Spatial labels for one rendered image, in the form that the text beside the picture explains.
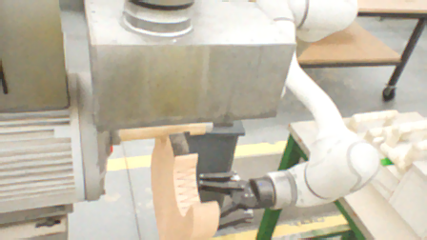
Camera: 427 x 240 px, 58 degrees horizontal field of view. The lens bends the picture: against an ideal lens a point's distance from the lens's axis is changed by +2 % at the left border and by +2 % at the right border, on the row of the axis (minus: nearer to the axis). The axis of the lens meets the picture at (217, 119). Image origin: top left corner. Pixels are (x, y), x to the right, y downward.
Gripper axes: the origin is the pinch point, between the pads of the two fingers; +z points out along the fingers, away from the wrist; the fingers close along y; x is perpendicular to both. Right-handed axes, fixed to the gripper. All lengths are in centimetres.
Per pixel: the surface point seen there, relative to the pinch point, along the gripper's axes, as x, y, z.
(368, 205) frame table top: -16, 0, -59
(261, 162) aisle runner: -125, 97, -92
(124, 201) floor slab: -121, 80, 4
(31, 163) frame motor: 22.3, -0.9, 28.5
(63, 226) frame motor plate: 4.5, -2.8, 25.6
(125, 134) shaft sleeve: 16.6, 8.3, 12.7
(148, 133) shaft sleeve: 16.4, 8.2, 8.2
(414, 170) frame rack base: -1, 0, -66
